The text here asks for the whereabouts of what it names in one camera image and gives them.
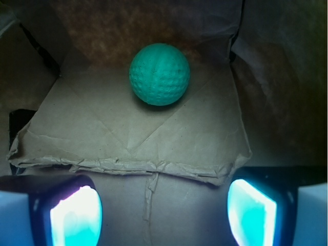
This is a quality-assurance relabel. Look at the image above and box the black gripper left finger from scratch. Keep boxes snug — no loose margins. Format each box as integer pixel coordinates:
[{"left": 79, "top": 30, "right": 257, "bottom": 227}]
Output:
[{"left": 1, "top": 175, "right": 103, "bottom": 245}]

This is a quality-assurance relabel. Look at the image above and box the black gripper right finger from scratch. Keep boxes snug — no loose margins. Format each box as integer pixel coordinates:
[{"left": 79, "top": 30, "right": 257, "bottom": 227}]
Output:
[{"left": 227, "top": 167, "right": 327, "bottom": 245}]

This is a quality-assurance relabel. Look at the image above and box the green dimpled foam ball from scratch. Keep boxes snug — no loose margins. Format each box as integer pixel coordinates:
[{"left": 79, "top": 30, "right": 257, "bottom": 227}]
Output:
[{"left": 129, "top": 43, "right": 190, "bottom": 106}]

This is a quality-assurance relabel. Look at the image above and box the brown paper bag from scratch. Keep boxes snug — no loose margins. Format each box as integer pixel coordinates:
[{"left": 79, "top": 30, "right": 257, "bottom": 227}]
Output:
[{"left": 1, "top": 1, "right": 327, "bottom": 245}]

